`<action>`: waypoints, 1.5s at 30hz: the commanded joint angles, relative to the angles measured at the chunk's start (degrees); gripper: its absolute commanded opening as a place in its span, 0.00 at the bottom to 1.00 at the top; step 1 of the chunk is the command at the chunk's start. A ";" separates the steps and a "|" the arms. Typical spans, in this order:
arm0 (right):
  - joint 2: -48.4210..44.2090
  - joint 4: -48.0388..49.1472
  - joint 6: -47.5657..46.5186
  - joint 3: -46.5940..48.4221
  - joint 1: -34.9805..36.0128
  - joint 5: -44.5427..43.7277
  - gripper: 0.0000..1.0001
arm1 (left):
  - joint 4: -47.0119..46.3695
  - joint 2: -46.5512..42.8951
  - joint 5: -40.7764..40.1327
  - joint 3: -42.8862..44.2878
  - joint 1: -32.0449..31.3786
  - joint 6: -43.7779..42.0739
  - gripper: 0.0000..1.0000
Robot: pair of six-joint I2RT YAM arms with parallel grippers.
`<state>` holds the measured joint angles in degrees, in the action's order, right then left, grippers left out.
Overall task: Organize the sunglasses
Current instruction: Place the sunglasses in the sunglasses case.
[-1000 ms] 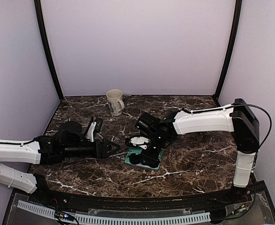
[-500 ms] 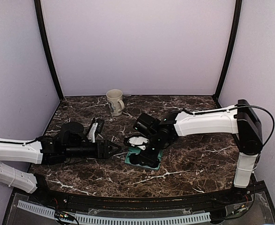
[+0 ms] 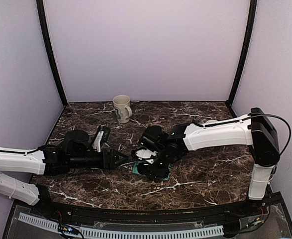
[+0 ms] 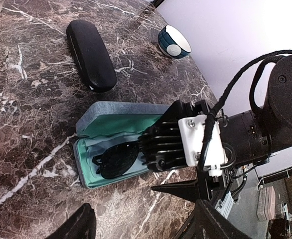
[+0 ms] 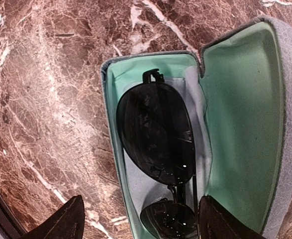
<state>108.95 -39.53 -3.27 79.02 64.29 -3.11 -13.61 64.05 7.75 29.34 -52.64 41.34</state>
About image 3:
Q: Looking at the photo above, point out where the right black frame post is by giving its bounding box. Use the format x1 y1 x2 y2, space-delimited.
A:
226 0 258 106

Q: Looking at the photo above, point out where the blue textured glasses case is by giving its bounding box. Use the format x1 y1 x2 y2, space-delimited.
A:
132 161 172 177

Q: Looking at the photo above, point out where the left black frame post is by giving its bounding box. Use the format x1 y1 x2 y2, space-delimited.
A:
36 0 68 107

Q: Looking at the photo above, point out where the white and green bowl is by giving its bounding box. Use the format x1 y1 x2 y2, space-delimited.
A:
205 119 218 124

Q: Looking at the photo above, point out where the white slotted cable duct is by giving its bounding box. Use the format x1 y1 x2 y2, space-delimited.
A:
17 213 224 239

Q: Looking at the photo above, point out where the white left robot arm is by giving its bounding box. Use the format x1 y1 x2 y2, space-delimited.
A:
0 126 128 217

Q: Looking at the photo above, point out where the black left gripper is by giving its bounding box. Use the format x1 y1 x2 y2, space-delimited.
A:
68 149 128 170

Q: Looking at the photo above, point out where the cream ceramic mug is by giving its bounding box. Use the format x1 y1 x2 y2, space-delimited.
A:
112 95 132 123

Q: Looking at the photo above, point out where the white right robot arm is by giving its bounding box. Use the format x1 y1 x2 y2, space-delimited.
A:
133 108 283 216

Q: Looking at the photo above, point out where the black frame post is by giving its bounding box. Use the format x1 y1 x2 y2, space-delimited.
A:
36 0 68 107
226 0 258 106

